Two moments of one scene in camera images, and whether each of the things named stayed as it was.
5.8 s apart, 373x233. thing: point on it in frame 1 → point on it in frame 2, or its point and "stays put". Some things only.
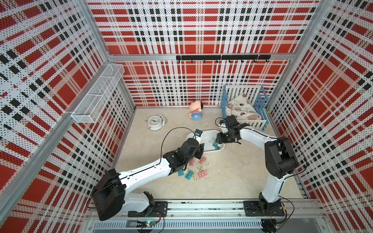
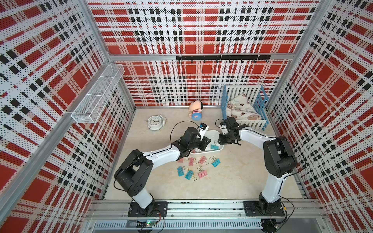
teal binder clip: [216, 145] → [216, 162]
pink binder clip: [202, 160] stays put
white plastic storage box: [209, 138] stays put
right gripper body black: [226, 137] stays put
